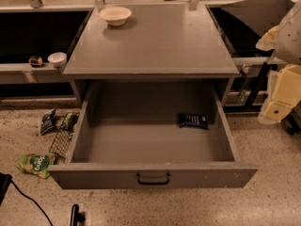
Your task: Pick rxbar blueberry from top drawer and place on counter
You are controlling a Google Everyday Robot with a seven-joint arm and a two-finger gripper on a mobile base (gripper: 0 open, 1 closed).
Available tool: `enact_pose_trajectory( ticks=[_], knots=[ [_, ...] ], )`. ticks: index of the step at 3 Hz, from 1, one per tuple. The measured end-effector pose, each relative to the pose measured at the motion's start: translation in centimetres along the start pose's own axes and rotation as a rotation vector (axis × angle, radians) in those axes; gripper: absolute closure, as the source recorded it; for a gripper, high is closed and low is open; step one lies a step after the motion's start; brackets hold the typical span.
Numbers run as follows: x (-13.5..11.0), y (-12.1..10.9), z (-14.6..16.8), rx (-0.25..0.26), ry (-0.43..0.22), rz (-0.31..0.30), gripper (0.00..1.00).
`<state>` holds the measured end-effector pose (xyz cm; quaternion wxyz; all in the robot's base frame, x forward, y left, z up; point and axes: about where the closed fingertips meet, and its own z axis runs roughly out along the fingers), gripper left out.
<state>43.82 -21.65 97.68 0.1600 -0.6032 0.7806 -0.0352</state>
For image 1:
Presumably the cream paper bowl on counter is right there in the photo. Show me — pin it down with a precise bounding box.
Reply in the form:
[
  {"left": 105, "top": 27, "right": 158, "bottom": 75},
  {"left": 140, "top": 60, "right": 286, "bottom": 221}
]
[{"left": 99, "top": 7, "right": 132, "bottom": 26}]

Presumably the black tray on stand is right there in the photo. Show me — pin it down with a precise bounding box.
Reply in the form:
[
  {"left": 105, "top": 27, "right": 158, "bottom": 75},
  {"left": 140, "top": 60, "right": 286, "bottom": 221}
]
[{"left": 210, "top": 0, "right": 294, "bottom": 57}]

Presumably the dark blue snack bag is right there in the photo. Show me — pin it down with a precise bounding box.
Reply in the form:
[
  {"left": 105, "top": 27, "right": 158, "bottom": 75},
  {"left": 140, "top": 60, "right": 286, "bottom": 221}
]
[{"left": 40, "top": 108, "right": 55, "bottom": 135}]

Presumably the grey cabinet with counter top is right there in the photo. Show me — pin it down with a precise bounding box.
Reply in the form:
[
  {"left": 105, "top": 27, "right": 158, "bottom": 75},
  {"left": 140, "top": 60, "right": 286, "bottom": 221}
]
[{"left": 63, "top": 3, "right": 238, "bottom": 105}]

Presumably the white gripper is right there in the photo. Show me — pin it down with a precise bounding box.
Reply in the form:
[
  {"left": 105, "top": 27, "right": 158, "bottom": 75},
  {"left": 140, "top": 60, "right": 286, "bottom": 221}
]
[{"left": 256, "top": 25, "right": 301, "bottom": 124}]

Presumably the green snack bag by rack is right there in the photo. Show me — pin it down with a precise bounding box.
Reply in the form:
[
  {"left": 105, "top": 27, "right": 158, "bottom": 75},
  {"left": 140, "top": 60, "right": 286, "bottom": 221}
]
[{"left": 60, "top": 112, "right": 79, "bottom": 131}]

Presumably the black object on floor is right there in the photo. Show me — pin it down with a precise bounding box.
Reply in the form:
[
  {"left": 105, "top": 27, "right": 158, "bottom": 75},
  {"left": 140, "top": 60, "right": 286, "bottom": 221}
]
[{"left": 70, "top": 204, "right": 86, "bottom": 226}]

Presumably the black drawer handle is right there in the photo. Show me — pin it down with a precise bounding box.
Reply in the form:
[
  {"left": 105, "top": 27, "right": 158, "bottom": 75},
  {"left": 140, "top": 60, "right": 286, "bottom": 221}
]
[{"left": 136, "top": 173, "right": 170, "bottom": 186}]

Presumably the green snack pouch on floor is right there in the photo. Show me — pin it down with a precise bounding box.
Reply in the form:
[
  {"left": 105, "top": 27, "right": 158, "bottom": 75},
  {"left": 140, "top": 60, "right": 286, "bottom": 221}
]
[{"left": 17, "top": 153, "right": 55, "bottom": 179}]

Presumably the small dark round object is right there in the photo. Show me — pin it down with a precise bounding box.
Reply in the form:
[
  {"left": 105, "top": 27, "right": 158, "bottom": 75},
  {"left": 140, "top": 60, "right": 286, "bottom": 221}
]
[{"left": 28, "top": 56, "right": 43, "bottom": 68}]

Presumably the dark blue rxbar wrapper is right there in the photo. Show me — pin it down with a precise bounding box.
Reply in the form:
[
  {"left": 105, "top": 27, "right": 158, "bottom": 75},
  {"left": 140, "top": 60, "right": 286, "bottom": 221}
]
[{"left": 178, "top": 113, "right": 208, "bottom": 130}]

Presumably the small white bowl on shelf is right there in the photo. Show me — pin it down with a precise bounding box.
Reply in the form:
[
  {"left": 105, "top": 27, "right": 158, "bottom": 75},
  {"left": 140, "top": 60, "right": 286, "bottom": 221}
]
[{"left": 48, "top": 52, "right": 67, "bottom": 68}]

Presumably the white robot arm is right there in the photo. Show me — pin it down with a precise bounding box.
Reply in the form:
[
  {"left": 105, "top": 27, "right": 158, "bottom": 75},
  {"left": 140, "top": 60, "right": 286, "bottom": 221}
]
[{"left": 256, "top": 1, "right": 301, "bottom": 124}]

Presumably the black wire rack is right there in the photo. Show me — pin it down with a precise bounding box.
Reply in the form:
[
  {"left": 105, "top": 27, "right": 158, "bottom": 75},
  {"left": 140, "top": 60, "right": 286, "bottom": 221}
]
[{"left": 49, "top": 128, "right": 73, "bottom": 158}]

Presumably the black cable with plug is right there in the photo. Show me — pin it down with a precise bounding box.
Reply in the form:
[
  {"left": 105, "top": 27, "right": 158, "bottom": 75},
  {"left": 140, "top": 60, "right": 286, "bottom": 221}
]
[{"left": 0, "top": 172, "right": 55, "bottom": 226}]

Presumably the grey open top drawer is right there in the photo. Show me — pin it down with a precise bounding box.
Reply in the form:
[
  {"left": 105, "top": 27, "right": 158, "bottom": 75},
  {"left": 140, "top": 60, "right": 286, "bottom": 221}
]
[{"left": 49, "top": 81, "right": 258, "bottom": 189}]

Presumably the grey side shelf rail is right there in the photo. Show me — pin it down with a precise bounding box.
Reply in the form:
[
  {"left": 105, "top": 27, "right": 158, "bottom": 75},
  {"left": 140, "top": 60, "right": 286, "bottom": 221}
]
[{"left": 0, "top": 63, "right": 68, "bottom": 85}]

